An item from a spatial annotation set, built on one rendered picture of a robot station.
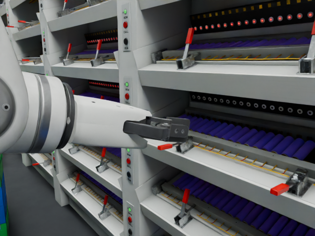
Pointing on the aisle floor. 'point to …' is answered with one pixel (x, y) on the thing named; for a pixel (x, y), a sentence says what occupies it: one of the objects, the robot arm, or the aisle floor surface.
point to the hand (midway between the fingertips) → (160, 124)
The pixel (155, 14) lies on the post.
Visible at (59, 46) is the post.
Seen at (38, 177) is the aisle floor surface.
